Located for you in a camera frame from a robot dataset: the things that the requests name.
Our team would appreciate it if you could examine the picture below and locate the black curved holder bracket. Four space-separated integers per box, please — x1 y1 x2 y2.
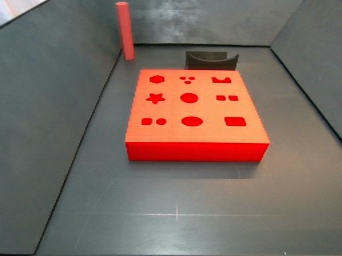
185 51 239 70

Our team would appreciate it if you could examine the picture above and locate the red hexagonal peg rod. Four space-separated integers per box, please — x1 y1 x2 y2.
114 2 134 61

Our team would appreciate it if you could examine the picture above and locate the red shape-sorting board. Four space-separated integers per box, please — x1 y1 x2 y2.
125 69 269 162

